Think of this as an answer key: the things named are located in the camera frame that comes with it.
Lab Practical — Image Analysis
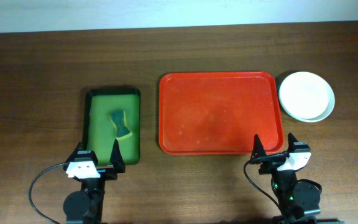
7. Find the green yellow sponge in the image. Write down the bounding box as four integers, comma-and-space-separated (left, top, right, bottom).
109, 110, 132, 140

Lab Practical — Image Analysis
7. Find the dark green tray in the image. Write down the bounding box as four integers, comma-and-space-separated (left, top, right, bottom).
82, 87, 140, 166

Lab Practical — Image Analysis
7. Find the light blue plate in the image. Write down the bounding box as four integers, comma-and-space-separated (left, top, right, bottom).
278, 89, 336, 123

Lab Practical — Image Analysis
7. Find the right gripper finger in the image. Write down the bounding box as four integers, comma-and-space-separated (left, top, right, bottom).
287, 133, 299, 145
250, 134, 266, 159

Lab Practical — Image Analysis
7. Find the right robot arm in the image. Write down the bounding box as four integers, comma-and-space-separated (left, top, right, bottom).
244, 133, 341, 224

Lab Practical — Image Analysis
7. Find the cream white plate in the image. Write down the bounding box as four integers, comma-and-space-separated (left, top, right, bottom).
278, 72, 330, 119

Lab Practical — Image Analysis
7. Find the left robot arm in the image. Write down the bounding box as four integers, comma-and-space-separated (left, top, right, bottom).
63, 140, 126, 224

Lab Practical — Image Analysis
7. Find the red plastic tray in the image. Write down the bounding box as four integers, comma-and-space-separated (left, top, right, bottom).
158, 72, 284, 155

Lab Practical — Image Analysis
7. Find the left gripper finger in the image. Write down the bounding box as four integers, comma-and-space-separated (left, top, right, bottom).
65, 142, 83, 163
109, 139, 125, 171

